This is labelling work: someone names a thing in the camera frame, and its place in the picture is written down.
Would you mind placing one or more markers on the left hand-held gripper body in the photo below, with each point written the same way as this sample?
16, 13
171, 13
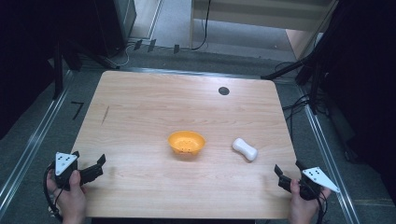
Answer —
65, 169

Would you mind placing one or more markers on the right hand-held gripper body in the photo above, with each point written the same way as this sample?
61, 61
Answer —
313, 183

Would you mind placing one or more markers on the person's right hand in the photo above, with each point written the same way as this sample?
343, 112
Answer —
303, 207

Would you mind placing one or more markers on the person's left hand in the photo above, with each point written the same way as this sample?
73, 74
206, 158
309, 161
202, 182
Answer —
72, 200

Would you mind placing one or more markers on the white soap bar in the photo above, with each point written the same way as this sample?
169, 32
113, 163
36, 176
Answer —
245, 149

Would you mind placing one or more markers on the black angled floor tape mark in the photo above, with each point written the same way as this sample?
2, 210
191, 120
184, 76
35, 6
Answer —
77, 109

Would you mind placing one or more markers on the black metal stand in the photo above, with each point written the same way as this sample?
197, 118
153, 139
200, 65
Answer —
58, 71
313, 81

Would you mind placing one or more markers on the orange plastic bowl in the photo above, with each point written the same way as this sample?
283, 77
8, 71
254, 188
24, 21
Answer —
186, 142

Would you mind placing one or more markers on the black round table grommet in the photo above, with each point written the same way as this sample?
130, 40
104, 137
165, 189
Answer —
223, 90

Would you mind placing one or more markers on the dark curtain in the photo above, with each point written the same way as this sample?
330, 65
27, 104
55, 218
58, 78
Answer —
364, 87
25, 56

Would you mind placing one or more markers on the black tape strip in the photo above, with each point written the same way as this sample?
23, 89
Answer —
138, 44
176, 48
151, 45

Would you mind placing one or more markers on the black cabinet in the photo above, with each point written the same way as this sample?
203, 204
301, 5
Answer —
115, 25

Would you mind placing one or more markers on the pale wooden shelf unit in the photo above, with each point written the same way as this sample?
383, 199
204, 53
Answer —
249, 21

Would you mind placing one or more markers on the metal floor rail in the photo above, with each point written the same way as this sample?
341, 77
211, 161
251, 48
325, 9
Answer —
330, 161
34, 143

